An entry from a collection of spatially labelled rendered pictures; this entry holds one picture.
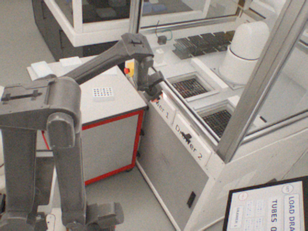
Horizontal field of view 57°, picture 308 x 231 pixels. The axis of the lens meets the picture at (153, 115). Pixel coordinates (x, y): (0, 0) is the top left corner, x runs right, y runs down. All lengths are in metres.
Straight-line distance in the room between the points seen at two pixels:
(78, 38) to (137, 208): 1.31
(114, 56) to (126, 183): 1.50
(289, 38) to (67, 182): 0.75
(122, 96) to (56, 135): 1.35
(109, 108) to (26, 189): 1.12
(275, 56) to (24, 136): 0.78
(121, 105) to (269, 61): 0.99
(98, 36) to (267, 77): 1.45
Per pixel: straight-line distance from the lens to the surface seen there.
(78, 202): 0.72
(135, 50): 0.92
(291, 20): 0.97
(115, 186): 2.27
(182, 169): 1.70
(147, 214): 2.18
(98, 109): 1.71
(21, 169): 0.62
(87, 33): 2.16
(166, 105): 1.57
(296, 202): 1.07
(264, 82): 1.06
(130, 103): 1.76
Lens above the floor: 1.94
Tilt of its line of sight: 44 degrees down
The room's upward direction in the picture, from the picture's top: 11 degrees clockwise
